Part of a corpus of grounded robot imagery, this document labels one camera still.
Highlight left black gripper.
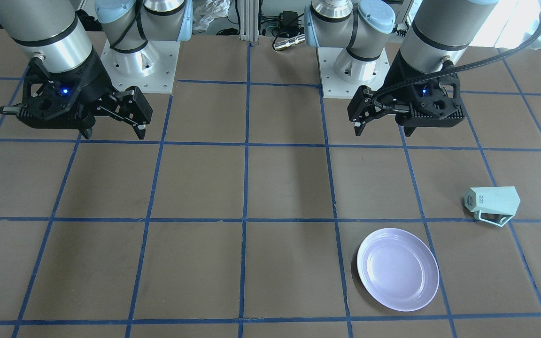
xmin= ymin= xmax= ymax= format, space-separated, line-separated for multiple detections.
xmin=348 ymin=73 xmax=466 ymax=137

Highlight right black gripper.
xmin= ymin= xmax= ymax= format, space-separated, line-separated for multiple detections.
xmin=17 ymin=49 xmax=153 ymax=140

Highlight mint green angular cup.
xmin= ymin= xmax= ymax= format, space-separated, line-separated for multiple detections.
xmin=463 ymin=186 xmax=520 ymax=227

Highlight lavender round plate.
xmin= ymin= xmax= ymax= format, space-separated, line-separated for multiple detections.
xmin=355 ymin=228 xmax=440 ymax=312

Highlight black braided cable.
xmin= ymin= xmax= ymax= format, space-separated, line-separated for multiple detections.
xmin=371 ymin=0 xmax=541 ymax=113

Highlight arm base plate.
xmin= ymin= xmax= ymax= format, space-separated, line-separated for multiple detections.
xmin=317 ymin=47 xmax=389 ymax=99
xmin=100 ymin=41 xmax=182 ymax=94

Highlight aluminium frame post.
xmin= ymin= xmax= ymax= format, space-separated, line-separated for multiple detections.
xmin=235 ymin=0 xmax=261 ymax=44

